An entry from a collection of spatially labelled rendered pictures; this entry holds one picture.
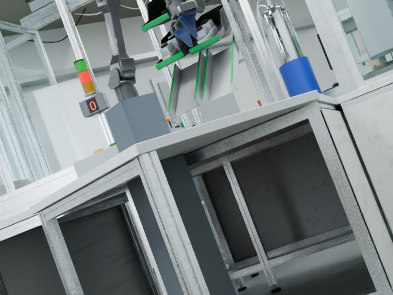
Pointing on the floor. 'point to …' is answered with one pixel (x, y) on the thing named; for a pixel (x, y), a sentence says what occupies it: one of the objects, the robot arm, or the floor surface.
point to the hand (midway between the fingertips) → (189, 32)
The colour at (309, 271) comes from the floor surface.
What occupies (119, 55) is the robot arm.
